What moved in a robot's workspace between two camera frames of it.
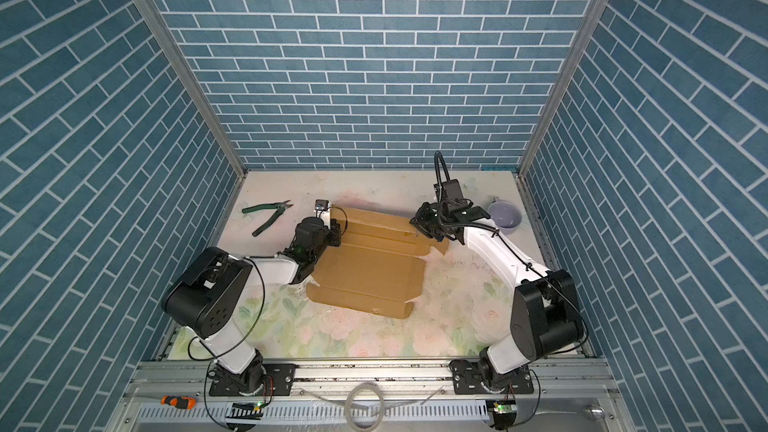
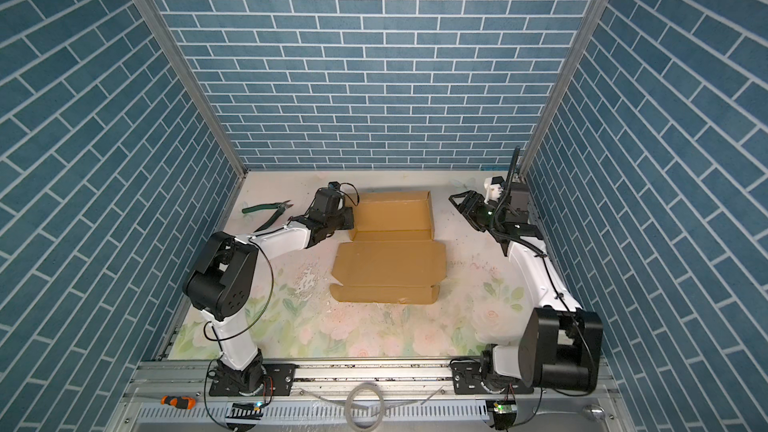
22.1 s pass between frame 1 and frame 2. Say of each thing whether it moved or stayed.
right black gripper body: moved
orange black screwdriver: stayed
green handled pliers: stayed
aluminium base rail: stayed
